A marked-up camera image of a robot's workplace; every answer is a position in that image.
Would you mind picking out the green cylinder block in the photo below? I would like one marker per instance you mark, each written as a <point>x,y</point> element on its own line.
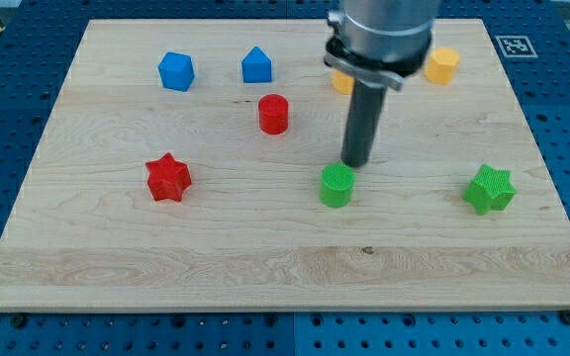
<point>337,182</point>

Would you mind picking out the yellow block behind rod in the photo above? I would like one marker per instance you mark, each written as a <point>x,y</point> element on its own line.
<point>342,83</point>

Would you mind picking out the blue cube block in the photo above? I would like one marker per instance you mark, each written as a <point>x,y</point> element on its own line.
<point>176,71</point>

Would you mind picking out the yellow hexagon block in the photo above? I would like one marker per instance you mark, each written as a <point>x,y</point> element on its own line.
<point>442,64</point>

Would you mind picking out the red star block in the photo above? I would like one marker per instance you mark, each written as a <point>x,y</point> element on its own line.
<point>168,178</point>

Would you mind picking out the red cylinder block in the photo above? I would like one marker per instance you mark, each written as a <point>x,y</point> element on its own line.
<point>273,114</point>

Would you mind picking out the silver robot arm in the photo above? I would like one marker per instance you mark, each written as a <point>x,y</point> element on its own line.
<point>380,42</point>

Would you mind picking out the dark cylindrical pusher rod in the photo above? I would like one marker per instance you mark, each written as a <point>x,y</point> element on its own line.
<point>364,112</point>

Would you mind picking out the wooden board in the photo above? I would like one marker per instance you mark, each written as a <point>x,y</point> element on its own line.
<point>251,234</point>

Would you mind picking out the green star block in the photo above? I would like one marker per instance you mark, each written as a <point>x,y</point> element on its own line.
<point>489,190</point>

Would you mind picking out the fiducial marker tag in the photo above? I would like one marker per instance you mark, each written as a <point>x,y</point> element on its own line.
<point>515,46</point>

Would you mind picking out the blue pentagon block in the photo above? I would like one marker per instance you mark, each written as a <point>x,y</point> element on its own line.
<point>256,67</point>

